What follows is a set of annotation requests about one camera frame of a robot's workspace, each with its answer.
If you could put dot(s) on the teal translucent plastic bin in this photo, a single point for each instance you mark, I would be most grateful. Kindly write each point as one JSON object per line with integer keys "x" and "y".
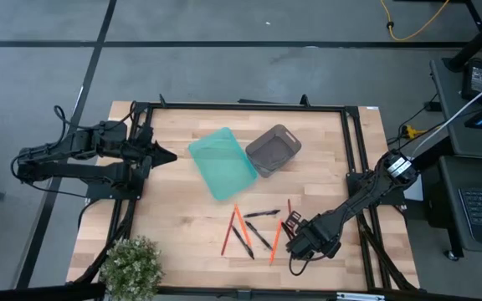
{"x": 222, "y": 165}

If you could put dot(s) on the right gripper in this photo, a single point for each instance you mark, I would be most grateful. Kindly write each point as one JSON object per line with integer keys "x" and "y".
{"x": 314, "y": 230}

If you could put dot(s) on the red-orange pencil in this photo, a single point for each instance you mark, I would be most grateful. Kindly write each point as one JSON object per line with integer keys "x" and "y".
{"x": 227, "y": 233}

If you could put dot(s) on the black metal table frame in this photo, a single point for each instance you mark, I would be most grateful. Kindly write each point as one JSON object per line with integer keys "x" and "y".
{"x": 245, "y": 106}

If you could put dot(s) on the white sticker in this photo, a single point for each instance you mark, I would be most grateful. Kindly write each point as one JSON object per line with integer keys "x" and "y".
{"x": 372, "y": 108}

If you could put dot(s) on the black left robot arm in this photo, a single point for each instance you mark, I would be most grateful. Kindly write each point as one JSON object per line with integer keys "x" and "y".
{"x": 78, "y": 169}

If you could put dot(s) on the desk caster wheel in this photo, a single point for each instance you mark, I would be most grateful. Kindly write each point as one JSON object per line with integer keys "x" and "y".
{"x": 452, "y": 255}

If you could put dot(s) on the black stand leg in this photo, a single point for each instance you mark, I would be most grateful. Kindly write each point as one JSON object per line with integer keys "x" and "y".
{"x": 477, "y": 42}

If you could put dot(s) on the grey desk with keyboard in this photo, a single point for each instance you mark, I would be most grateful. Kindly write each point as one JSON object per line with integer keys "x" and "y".
{"x": 450, "y": 209}

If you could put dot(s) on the white label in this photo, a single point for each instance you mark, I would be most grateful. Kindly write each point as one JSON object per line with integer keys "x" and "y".
{"x": 360, "y": 297}

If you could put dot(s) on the yellow plug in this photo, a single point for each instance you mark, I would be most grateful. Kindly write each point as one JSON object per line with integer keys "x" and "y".
{"x": 410, "y": 132}

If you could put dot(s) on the dark red pencil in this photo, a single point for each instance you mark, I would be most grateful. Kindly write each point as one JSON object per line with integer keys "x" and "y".
{"x": 289, "y": 205}

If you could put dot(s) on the black metal rail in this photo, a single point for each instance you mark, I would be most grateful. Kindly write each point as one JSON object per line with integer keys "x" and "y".
{"x": 36, "y": 292}

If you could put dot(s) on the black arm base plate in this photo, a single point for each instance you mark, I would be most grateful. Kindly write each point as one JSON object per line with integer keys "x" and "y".
{"x": 98, "y": 193}
{"x": 356, "y": 182}

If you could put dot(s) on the black desk beam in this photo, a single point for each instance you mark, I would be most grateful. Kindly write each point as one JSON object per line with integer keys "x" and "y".
{"x": 433, "y": 152}

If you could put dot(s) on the black pen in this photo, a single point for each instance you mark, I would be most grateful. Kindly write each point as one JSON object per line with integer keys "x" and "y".
{"x": 258, "y": 235}
{"x": 262, "y": 213}
{"x": 243, "y": 243}

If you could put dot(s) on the orange pencil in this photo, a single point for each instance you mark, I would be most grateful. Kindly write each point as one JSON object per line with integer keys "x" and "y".
{"x": 243, "y": 226}
{"x": 275, "y": 243}

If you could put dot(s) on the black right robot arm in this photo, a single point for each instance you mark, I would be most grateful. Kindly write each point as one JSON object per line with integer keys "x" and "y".
{"x": 362, "y": 196}

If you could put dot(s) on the grey desk with screen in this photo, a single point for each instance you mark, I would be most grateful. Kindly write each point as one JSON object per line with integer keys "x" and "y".
{"x": 467, "y": 138}

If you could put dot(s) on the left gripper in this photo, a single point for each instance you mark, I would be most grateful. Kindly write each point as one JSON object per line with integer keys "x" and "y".
{"x": 142, "y": 152}

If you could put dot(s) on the grey plastic bin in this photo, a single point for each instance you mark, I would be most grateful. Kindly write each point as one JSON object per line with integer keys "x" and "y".
{"x": 272, "y": 152}

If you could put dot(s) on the small black box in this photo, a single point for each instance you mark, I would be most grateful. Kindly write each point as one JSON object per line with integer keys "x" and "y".
{"x": 433, "y": 105}

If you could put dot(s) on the black power adapter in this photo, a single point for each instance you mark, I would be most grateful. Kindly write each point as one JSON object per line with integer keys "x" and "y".
{"x": 478, "y": 78}

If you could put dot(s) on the white paper sheet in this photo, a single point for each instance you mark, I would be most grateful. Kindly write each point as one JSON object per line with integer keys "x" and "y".
{"x": 413, "y": 193}

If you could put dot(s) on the small green artificial plant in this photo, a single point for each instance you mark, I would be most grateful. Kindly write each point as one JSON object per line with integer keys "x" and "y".
{"x": 131, "y": 269}

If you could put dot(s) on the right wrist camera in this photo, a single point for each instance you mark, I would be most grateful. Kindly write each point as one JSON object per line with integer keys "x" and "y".
{"x": 303, "y": 248}

